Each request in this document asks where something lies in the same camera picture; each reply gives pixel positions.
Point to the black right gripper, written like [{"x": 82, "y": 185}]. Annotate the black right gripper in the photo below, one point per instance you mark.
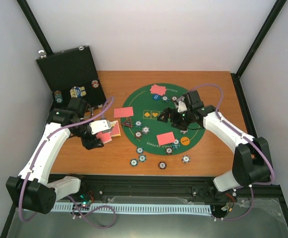
[{"x": 173, "y": 111}]

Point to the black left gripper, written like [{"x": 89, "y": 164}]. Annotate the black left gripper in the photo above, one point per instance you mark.
[{"x": 93, "y": 143}]

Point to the pink-backed card deck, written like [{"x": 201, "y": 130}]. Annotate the pink-backed card deck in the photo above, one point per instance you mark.
[{"x": 104, "y": 137}]

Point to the blue small blind button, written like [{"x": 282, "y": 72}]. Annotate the blue small blind button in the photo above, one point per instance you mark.
[{"x": 156, "y": 97}]

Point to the blue white chip mat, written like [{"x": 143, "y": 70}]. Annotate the blue white chip mat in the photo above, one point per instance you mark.
[{"x": 145, "y": 130}]

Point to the orange big blind button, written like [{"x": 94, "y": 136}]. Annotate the orange big blind button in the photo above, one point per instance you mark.
[{"x": 185, "y": 141}]

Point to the dealt pink card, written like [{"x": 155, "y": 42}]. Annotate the dealt pink card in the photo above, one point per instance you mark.
[{"x": 123, "y": 112}]

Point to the blue white chip stack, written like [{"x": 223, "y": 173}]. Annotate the blue white chip stack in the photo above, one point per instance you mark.
[{"x": 186, "y": 159}]

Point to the green blue chip stack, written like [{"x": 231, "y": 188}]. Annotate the green blue chip stack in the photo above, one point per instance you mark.
[{"x": 134, "y": 162}]

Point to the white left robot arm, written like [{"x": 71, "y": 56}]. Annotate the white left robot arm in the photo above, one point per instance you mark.
[{"x": 31, "y": 189}]

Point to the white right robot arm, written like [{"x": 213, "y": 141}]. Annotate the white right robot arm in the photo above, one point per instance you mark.
[{"x": 252, "y": 158}]

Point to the green round poker mat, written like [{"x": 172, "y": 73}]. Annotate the green round poker mat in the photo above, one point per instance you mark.
[{"x": 147, "y": 110}]

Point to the gold card box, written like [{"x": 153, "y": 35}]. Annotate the gold card box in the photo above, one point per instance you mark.
[{"x": 115, "y": 132}]

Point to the triangular all in marker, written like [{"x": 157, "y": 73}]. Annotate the triangular all in marker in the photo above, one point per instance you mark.
[{"x": 127, "y": 123}]

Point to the boxed card deck in case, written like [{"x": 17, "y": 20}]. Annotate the boxed card deck in case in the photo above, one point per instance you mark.
[{"x": 78, "y": 92}]

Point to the chip stack in case left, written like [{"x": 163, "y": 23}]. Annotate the chip stack in case left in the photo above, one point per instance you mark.
[{"x": 58, "y": 97}]

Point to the orange chip stack in case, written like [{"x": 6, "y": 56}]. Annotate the orange chip stack in case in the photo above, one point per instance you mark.
[{"x": 95, "y": 83}]

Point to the black poker chip case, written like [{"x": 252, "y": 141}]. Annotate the black poker chip case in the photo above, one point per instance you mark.
[{"x": 67, "y": 69}]

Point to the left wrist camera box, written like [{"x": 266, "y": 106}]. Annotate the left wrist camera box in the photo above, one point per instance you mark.
[{"x": 98, "y": 126}]

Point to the white slotted cable duct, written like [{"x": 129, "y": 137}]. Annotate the white slotted cable duct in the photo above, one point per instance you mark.
[{"x": 135, "y": 209}]

